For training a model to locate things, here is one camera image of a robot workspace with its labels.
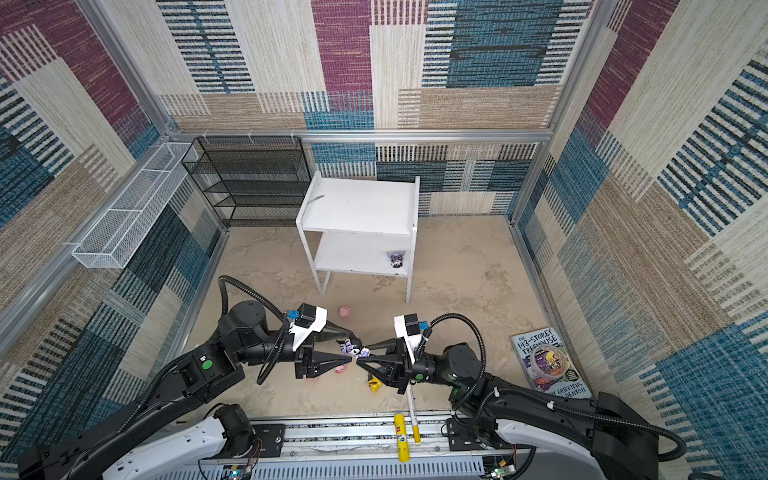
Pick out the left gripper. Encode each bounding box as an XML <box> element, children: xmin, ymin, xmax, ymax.
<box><xmin>236</xmin><ymin>317</ymin><xmax>350</xmax><ymax>380</ymax></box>

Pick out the white wire mesh basket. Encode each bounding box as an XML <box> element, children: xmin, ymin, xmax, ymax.
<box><xmin>72</xmin><ymin>142</ymin><xmax>190</xmax><ymax>269</ymax></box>

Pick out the yellow blue figure toy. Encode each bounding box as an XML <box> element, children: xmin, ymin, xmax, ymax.
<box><xmin>367</xmin><ymin>377</ymin><xmax>383</xmax><ymax>393</ymax></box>

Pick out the black-eared figure toy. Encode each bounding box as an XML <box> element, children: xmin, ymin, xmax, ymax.
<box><xmin>340</xmin><ymin>339</ymin><xmax>370</xmax><ymax>358</ymax></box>

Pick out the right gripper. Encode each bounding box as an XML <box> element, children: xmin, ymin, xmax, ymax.
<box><xmin>358</xmin><ymin>337</ymin><xmax>458</xmax><ymax>395</ymax></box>

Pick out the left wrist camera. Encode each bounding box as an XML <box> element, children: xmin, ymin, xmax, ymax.
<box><xmin>288</xmin><ymin>303</ymin><xmax>328</xmax><ymax>351</ymax></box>

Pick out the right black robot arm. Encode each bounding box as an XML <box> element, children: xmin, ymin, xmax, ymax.
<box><xmin>357</xmin><ymin>313</ymin><xmax>688</xmax><ymax>479</ymax></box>

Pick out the purple-eared black figure toy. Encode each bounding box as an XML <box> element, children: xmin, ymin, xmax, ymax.
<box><xmin>387</xmin><ymin>250</ymin><xmax>406</xmax><ymax>269</ymax></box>

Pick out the round sticker tape roll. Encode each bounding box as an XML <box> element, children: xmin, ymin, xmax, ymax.
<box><xmin>528</xmin><ymin>344</ymin><xmax>570</xmax><ymax>381</ymax></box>

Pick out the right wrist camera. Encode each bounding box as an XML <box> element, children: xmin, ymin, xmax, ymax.
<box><xmin>394</xmin><ymin>313</ymin><xmax>425</xmax><ymax>364</ymax></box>

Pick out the treehouse book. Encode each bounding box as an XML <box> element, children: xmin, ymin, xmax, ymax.
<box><xmin>511</xmin><ymin>327</ymin><xmax>592</xmax><ymax>399</ymax></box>

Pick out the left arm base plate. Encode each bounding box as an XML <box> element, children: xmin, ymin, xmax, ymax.
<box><xmin>249</xmin><ymin>423</ymin><xmax>287</xmax><ymax>462</ymax></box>

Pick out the white yellow marker pen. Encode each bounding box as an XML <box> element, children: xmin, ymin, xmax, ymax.
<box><xmin>405</xmin><ymin>385</ymin><xmax>421</xmax><ymax>444</ymax></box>

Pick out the white two-tier shelf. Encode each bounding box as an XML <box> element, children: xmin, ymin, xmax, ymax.
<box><xmin>295</xmin><ymin>171</ymin><xmax>420</xmax><ymax>302</ymax></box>

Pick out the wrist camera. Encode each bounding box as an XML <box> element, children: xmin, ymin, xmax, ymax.
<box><xmin>288</xmin><ymin>303</ymin><xmax>328</xmax><ymax>351</ymax></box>
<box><xmin>394</xmin><ymin>313</ymin><xmax>425</xmax><ymax>364</ymax></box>

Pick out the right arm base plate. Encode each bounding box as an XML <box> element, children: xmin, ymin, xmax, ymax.
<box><xmin>441</xmin><ymin>417</ymin><xmax>498</xmax><ymax>452</ymax></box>

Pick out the yellow glue stick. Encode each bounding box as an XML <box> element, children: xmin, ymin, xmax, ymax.
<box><xmin>394</xmin><ymin>414</ymin><xmax>410</xmax><ymax>463</ymax></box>

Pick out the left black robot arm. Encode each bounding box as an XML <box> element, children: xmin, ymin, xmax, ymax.
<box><xmin>18</xmin><ymin>275</ymin><xmax>359</xmax><ymax>479</ymax></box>

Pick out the black wire mesh rack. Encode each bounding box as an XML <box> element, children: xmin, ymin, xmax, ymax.
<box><xmin>181</xmin><ymin>136</ymin><xmax>312</xmax><ymax>228</ymax></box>

